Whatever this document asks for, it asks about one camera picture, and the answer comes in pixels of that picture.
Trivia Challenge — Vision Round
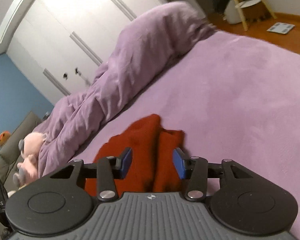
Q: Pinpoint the red knitted sweater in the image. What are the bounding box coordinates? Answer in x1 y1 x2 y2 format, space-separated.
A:
93 114 185 196

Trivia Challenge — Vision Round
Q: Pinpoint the pink plush pig toy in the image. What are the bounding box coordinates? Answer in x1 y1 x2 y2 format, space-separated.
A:
13 132 48 189

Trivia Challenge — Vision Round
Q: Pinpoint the purple bed sheet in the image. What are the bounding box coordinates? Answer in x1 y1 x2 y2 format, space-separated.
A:
76 31 300 239

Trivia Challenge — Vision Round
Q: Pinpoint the grey upholstered headboard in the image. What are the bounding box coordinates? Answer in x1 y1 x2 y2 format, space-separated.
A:
0 111 42 187

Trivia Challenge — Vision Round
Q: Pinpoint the orange plush toy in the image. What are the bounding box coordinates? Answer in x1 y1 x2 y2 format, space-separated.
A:
0 131 11 147

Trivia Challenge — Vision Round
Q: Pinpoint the purple crumpled duvet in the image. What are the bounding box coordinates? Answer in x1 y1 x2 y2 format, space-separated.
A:
36 2 215 177

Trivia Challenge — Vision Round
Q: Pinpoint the white bathroom scale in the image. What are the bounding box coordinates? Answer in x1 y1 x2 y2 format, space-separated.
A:
267 22 295 35

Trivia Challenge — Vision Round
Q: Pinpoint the yellow wooden side table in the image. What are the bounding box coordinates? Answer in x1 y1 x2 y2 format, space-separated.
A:
233 0 277 31

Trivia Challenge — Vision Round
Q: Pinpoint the white wardrobe with dark handles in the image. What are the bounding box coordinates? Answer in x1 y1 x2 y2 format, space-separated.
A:
0 0 166 103

